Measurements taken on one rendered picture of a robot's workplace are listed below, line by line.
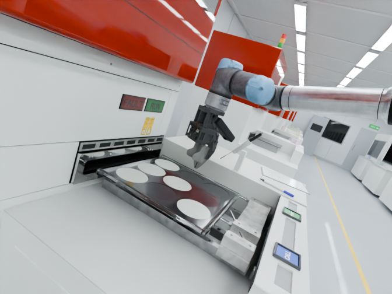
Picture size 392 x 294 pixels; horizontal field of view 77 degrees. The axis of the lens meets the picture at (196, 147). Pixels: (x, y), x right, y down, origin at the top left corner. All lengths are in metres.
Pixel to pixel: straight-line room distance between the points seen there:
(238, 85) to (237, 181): 0.41
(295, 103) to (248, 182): 0.36
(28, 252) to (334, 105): 0.81
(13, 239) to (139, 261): 0.29
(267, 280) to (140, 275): 0.26
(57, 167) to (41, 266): 0.24
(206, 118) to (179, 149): 0.32
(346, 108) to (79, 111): 0.68
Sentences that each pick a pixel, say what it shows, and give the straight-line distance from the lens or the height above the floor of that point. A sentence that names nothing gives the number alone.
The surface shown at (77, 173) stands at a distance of 0.77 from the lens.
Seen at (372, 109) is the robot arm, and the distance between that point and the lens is 0.73.
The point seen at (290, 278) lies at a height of 0.96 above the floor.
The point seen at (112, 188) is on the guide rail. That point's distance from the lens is 0.83.
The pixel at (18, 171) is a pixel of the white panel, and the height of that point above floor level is 0.91.
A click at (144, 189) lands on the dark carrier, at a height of 0.90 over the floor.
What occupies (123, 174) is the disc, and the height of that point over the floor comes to 0.90.
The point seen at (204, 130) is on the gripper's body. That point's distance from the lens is 0.76.
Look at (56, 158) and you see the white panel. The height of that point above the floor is 0.93.
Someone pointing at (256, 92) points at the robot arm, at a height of 1.26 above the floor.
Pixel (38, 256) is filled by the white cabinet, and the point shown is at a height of 0.78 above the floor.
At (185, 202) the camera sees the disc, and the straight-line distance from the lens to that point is 0.74.
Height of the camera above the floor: 1.22
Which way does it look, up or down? 13 degrees down
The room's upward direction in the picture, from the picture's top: 20 degrees clockwise
